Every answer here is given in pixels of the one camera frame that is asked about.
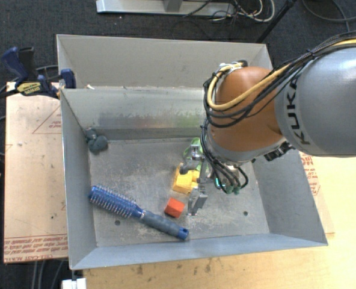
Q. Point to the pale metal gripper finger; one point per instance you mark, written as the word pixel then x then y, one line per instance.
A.
pixel 189 163
pixel 197 202

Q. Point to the lime green toy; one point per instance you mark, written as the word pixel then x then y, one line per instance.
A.
pixel 193 144

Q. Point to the yellow block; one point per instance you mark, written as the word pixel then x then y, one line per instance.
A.
pixel 183 183

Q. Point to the orange-red cube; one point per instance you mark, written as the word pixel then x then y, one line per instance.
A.
pixel 174 207

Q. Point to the grey metal bin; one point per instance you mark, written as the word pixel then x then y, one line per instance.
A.
pixel 154 167

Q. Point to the blue hairbrush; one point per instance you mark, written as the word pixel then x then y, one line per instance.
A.
pixel 127 208

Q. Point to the dark grey toy animal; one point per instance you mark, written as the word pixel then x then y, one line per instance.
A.
pixel 96 142

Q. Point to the brown cardboard board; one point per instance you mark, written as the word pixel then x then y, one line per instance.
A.
pixel 33 173

